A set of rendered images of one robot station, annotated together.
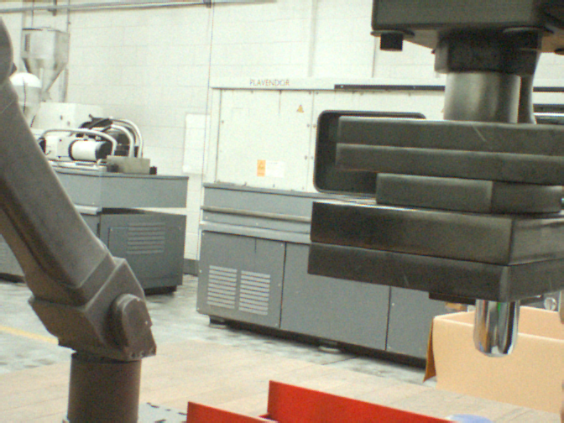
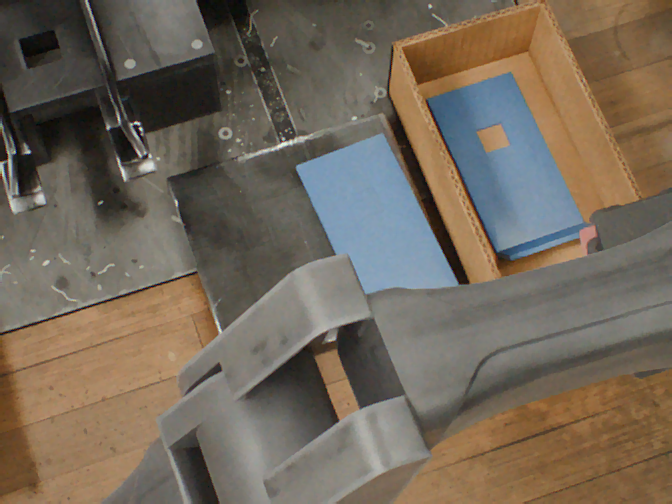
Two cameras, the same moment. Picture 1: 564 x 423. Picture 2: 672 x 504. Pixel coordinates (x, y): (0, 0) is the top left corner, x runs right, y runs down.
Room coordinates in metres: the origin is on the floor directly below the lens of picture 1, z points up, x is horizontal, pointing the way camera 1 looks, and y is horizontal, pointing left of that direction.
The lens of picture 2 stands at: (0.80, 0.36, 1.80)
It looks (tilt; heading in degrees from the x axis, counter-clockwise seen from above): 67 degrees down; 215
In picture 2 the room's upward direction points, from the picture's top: 2 degrees clockwise
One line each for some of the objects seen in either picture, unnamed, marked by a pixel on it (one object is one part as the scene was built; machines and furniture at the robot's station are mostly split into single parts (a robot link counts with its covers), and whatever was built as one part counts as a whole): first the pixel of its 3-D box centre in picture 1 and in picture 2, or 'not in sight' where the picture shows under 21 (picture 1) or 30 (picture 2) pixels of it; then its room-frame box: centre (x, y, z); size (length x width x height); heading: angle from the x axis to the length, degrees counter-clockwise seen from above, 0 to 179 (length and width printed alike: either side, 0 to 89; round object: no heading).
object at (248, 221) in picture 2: not in sight; (312, 242); (0.49, 0.12, 0.91); 0.17 x 0.16 x 0.02; 146
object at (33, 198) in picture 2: not in sight; (16, 163); (0.59, -0.05, 0.98); 0.07 x 0.02 x 0.01; 56
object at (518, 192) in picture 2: not in sight; (510, 162); (0.36, 0.20, 0.92); 0.15 x 0.07 x 0.03; 57
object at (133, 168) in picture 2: not in sight; (125, 130); (0.53, -0.01, 0.98); 0.07 x 0.02 x 0.01; 56
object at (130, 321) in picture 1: (103, 323); not in sight; (0.84, 0.15, 1.00); 0.09 x 0.06 x 0.06; 57
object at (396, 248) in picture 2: not in sight; (382, 230); (0.46, 0.16, 0.93); 0.15 x 0.07 x 0.03; 60
